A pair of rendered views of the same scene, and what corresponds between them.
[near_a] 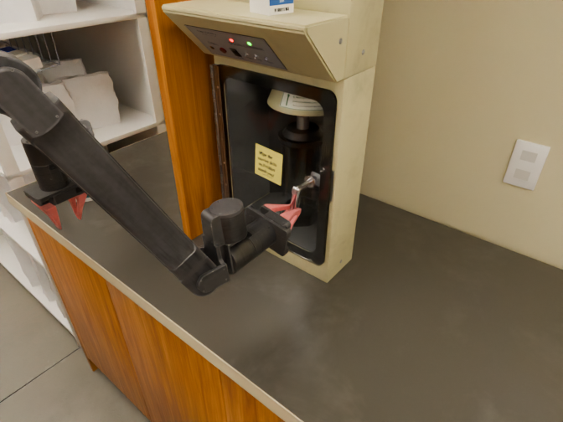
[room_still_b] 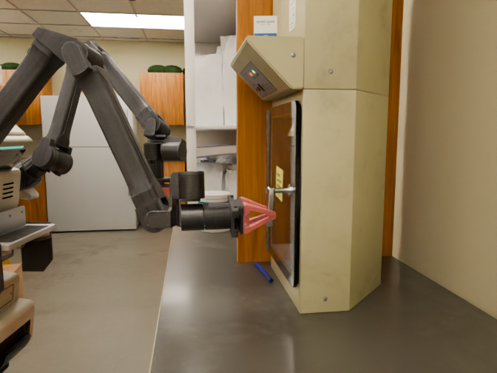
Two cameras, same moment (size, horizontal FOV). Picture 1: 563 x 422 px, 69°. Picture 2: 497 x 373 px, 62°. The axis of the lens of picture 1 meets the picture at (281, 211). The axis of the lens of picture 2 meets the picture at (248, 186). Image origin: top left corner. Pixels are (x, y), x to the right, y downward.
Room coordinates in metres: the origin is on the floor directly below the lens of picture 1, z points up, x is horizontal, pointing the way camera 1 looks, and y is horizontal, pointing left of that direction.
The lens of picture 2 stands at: (0.00, -0.60, 1.32)
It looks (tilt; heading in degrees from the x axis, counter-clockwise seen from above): 7 degrees down; 43
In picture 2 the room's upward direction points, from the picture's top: straight up
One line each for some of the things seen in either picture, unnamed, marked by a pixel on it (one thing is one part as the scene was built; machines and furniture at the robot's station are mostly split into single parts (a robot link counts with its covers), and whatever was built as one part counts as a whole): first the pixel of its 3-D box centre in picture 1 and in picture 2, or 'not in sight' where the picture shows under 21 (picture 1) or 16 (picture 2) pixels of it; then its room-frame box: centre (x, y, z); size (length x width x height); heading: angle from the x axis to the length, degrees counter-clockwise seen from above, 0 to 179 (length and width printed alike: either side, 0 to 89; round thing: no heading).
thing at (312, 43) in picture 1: (250, 41); (261, 73); (0.75, 0.05, 1.46); 0.32 x 0.12 x 0.10; 51
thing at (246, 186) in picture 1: (271, 168); (281, 188); (0.79, 0.02, 1.19); 0.30 x 0.01 x 0.40; 51
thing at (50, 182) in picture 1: (52, 176); (154, 172); (0.73, 0.46, 1.21); 0.10 x 0.07 x 0.07; 142
